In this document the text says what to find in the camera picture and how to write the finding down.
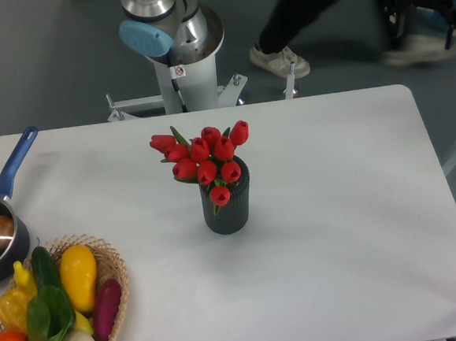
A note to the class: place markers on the red tulip bouquet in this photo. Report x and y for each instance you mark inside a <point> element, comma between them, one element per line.
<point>209,160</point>

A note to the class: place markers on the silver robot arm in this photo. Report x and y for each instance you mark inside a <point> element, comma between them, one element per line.
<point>171,32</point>

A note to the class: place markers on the dark ribbed vase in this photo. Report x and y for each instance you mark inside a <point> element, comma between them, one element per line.
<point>233,216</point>

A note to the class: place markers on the wicker basket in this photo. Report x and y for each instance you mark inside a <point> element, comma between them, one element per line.
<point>109,265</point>

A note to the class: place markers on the purple sweet potato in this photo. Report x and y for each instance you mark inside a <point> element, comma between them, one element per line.
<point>107,305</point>

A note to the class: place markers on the yellow squash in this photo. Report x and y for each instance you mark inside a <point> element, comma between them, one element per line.
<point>78,277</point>

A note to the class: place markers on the person in black trousers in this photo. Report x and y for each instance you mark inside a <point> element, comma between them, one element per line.
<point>270,51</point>

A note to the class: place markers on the green cucumber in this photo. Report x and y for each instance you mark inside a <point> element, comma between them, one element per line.
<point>43,268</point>

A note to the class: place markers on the green bok choy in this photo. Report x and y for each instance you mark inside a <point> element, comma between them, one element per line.
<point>49,315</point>

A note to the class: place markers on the small yellow pepper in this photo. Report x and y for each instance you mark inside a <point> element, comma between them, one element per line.
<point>24,279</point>

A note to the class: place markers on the yellow bell pepper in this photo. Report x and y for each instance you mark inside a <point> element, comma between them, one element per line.
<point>13,310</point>

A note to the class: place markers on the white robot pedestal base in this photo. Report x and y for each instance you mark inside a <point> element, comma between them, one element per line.
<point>183,88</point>

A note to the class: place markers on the blue handled saucepan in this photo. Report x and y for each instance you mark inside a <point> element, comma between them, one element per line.
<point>14,236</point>

